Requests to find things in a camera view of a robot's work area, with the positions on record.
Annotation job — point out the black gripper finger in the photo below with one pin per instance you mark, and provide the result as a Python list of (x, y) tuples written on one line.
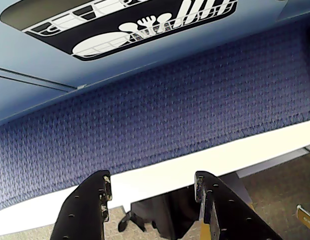
[(232, 217), (82, 212)]

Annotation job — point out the grey desk leg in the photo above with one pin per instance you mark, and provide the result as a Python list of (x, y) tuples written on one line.
[(237, 185)]

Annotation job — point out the black chair base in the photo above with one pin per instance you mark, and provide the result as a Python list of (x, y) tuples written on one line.
[(169, 215)]

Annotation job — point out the blue woven mat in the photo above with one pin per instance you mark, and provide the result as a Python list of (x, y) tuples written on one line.
[(169, 112)]

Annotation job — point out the yellow metal bracket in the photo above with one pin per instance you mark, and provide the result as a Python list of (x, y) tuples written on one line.
[(306, 216)]

